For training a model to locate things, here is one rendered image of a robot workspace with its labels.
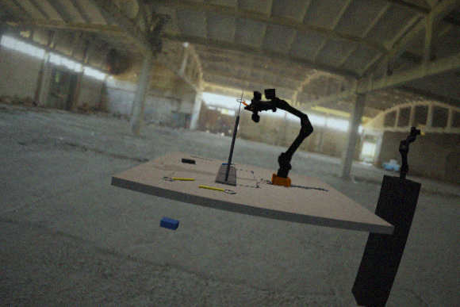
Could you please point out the blue rectangular block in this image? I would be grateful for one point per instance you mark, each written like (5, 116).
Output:
(169, 223)

